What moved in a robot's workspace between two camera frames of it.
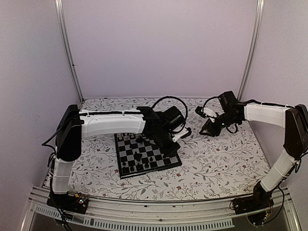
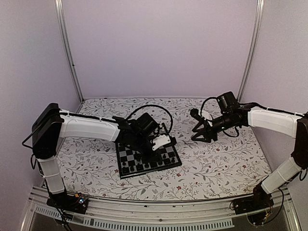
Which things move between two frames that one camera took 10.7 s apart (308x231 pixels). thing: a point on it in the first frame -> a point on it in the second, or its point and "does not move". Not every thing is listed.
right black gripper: [209, 125] -> [207, 131]
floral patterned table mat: [227, 163] does not move
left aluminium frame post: [59, 7] does not move
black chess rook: [125, 170] does not move
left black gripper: [170, 152] -> [157, 157]
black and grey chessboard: [137, 156] does not move
